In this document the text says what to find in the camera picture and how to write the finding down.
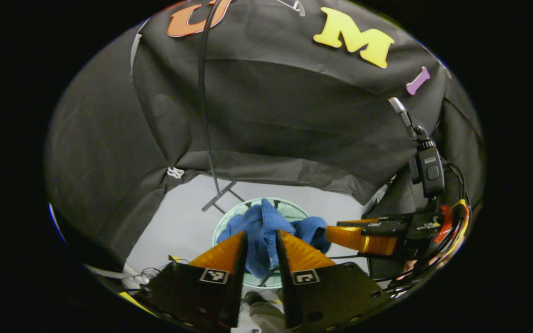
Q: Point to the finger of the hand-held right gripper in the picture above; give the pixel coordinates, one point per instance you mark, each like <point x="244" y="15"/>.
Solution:
<point x="363" y="240"/>
<point x="387" y="224"/>

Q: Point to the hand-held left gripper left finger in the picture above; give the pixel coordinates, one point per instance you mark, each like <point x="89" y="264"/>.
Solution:
<point x="238" y="286"/>

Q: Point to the green mesh laundry hamper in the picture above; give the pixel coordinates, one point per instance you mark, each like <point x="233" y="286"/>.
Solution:
<point x="294" y="212"/>

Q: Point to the black backdrop cloth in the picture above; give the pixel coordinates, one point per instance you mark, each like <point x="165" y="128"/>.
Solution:
<point x="271" y="115"/>

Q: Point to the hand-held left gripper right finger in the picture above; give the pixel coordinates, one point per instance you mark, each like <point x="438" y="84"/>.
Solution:
<point x="285" y="296"/>

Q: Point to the person's grey trouser leg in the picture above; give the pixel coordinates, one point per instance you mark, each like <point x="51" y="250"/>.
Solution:
<point x="269" y="319"/>

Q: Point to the black clothes rack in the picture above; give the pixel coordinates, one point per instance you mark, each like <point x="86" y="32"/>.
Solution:
<point x="218" y="196"/>

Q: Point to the person's dark shoe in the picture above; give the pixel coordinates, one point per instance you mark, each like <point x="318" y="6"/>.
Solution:
<point x="253" y="297"/>

